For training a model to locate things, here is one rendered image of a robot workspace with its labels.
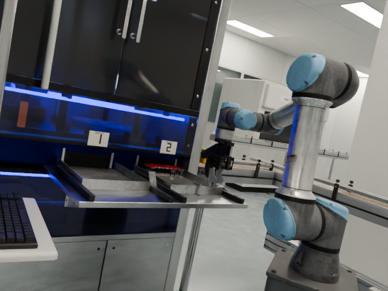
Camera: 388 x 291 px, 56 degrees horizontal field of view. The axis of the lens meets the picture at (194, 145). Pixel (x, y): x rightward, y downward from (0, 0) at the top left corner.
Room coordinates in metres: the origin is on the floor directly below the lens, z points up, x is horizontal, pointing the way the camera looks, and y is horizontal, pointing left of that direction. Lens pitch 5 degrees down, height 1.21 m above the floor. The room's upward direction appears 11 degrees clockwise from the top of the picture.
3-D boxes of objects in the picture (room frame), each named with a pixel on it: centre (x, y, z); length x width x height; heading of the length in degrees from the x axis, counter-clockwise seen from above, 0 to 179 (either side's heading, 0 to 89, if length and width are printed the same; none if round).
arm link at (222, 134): (1.48, -0.12, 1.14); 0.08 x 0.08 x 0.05
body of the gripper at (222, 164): (1.48, -0.12, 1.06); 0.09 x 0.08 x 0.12; 36
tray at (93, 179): (1.40, 0.34, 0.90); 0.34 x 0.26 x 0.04; 36
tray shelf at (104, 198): (1.45, 0.16, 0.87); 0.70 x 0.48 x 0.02; 126
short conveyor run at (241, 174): (2.13, -0.22, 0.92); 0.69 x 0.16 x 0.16; 126
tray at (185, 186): (1.59, 0.05, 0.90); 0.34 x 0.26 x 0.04; 35
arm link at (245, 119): (1.40, -0.17, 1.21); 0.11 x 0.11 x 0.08; 26
